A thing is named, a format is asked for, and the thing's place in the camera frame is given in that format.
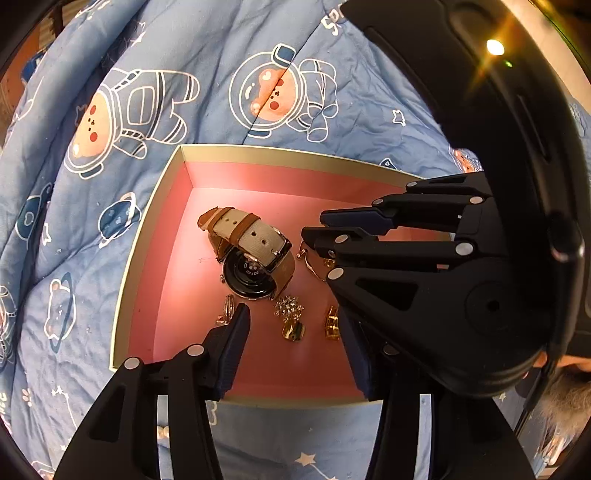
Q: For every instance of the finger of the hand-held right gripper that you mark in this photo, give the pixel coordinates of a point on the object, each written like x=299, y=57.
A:
x=369, y=251
x=355, y=218

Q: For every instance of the pale green box pink inside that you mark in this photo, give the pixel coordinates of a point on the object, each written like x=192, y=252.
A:
x=184, y=277

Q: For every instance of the silver snowflake brooch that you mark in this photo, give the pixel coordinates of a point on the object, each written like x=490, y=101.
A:
x=288, y=305

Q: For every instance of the thin gold bangle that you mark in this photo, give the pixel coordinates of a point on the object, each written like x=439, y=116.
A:
x=328, y=263

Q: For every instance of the person's right forearm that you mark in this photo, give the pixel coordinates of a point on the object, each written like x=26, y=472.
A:
x=570, y=401

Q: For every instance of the gold clip earring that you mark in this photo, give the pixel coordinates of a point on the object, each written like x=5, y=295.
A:
x=331, y=323

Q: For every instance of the blue astronaut print blanket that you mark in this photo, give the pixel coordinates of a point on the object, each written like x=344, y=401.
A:
x=138, y=184

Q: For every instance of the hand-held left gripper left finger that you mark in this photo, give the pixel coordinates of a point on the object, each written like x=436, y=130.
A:
x=233, y=350

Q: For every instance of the thin gold rings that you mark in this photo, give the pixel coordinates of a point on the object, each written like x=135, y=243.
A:
x=227, y=308

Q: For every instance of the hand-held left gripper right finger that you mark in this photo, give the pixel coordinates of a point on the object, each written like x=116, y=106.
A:
x=364, y=378

